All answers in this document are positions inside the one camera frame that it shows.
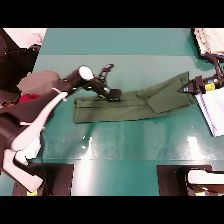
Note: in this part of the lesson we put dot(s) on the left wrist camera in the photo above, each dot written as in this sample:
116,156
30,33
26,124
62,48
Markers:
107,69

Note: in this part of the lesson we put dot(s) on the black garment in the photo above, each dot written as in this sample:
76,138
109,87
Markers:
13,63

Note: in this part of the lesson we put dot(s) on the white garment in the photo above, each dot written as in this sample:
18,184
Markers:
213,38

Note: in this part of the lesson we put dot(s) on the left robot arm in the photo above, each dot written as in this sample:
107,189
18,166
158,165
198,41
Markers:
33,130

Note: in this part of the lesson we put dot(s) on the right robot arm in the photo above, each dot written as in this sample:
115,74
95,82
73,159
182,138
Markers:
213,110

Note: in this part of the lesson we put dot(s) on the red garment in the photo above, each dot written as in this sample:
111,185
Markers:
28,98

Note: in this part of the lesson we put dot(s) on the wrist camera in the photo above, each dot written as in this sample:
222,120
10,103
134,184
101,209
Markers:
107,69
213,59

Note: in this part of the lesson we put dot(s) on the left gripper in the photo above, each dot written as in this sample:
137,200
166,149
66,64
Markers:
111,93

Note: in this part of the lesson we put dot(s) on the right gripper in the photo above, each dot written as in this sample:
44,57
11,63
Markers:
195,86

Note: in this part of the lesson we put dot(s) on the green garment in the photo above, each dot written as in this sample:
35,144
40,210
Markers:
110,110

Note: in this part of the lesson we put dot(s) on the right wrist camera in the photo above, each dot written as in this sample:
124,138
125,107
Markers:
213,59

